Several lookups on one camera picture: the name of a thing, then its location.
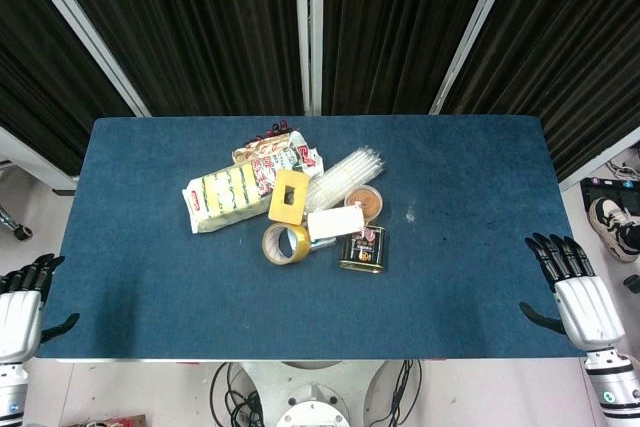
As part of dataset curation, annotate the bundle of clear straws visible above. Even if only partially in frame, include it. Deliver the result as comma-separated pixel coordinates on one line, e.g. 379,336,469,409
304,145,387,213

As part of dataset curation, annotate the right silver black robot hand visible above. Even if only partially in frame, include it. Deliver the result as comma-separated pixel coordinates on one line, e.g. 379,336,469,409
518,232,626,352

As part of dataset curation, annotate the red white snack bag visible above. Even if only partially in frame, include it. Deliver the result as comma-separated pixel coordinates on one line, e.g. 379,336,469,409
230,130,324,195

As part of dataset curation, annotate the round brown lidded container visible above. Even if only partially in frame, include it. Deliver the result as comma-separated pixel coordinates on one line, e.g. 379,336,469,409
343,185,384,225

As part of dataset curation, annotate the brown packing tape roll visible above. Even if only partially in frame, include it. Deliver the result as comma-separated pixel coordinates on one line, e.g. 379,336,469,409
261,223,312,266

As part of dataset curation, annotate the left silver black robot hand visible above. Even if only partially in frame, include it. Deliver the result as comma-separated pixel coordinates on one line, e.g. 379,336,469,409
0,254,81,364

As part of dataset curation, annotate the black white sneaker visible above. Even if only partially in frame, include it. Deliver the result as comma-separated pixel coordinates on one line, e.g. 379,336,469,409
587,197,640,264

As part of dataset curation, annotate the white screen frame post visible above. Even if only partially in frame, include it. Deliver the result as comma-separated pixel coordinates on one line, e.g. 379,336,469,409
11,0,152,118
428,0,524,116
293,0,325,116

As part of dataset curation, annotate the blue felt table mat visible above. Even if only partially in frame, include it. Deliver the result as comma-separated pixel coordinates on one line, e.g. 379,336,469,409
35,116,592,361

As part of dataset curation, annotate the black cable bundle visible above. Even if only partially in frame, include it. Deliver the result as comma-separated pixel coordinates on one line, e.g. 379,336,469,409
208,361,266,427

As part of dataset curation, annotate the small white rectangular box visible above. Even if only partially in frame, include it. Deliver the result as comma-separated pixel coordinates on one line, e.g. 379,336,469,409
306,205,365,242

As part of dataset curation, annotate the black pleated curtain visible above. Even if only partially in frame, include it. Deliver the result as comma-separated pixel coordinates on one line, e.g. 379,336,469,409
0,0,640,183

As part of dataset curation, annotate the black gold tin can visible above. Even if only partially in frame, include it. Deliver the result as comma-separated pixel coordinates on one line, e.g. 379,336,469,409
338,224,387,275

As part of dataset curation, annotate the yellow green snack bag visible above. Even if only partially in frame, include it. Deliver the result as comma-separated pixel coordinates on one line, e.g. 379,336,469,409
181,162,275,235

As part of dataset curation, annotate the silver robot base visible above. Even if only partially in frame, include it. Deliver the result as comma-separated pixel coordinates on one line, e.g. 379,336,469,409
238,359,391,427

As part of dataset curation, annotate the black electronic device with cables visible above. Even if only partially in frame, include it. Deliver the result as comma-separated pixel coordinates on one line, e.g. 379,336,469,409
579,176,640,221

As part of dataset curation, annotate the yellow rectangular block with hole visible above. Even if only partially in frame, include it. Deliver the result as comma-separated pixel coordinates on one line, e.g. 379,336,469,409
267,169,311,226

